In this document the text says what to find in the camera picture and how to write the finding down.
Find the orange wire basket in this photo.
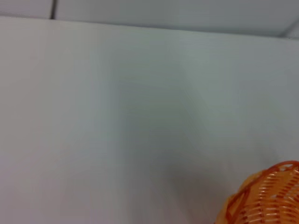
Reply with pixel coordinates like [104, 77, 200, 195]
[214, 160, 299, 224]

